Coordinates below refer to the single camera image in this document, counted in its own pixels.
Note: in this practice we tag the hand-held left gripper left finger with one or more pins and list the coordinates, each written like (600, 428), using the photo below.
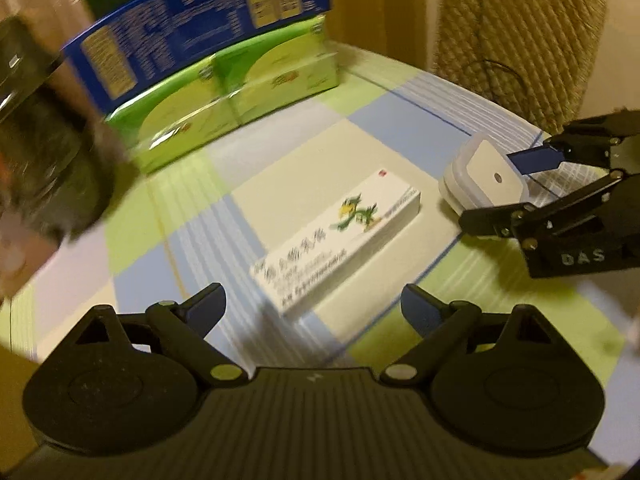
(207, 302)

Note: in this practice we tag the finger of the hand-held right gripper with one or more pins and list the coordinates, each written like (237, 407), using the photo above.
(535, 160)
(500, 220)

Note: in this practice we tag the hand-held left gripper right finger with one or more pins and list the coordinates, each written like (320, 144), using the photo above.
(420, 306)

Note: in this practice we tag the white box with bird print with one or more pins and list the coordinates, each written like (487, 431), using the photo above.
(340, 245)

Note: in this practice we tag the brown cardboard box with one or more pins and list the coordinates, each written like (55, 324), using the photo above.
(15, 410)

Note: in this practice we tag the checked cloth-covered desktop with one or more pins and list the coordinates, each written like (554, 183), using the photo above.
(310, 150)

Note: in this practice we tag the chair with quilted cover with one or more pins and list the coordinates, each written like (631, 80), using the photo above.
(520, 35)

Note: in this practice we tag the green tissue pack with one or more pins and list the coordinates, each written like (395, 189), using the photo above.
(170, 120)
(280, 70)

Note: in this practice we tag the dark glass jar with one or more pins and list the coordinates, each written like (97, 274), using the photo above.
(50, 150)

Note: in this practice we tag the blue carton box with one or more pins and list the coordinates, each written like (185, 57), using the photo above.
(200, 25)

